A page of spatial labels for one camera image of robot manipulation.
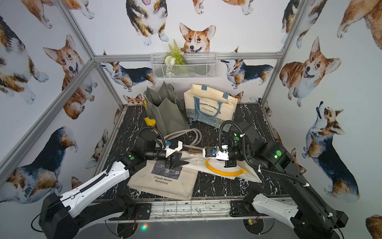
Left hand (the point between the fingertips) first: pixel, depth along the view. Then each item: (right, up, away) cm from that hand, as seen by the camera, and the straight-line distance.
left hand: (188, 153), depth 68 cm
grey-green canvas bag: (-17, +22, +24) cm, 36 cm away
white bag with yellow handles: (+13, -6, 0) cm, 15 cm away
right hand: (+10, +4, -8) cm, 13 cm away
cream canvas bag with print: (-7, -19, +14) cm, 24 cm away
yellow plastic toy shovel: (-32, +13, +42) cm, 54 cm away
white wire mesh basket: (+4, +48, +24) cm, 54 cm away
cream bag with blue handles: (+12, +24, +28) cm, 38 cm away
